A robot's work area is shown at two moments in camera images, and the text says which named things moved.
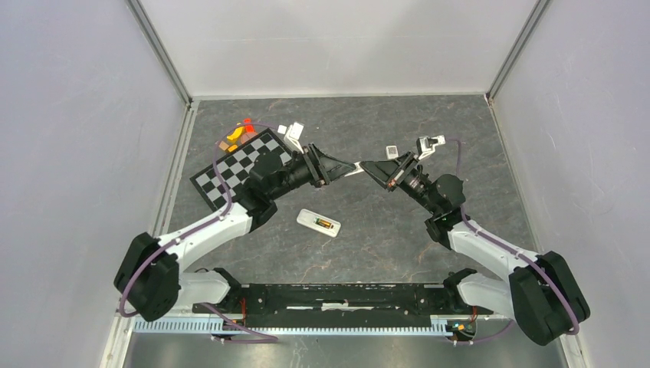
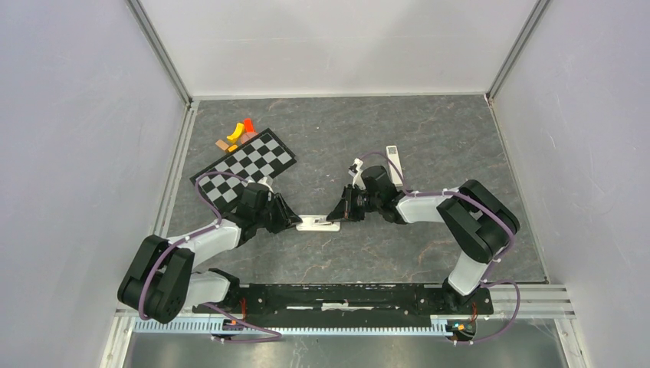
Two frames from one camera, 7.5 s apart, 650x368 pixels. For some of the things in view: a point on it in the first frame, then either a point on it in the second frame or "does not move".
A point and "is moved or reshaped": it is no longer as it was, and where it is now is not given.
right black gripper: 392,172 to 344,209
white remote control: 318,222 is moved or reshaped
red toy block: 248,128 does not move
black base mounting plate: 343,306 does not move
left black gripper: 322,167 to 287,218
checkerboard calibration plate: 219,182 does not move
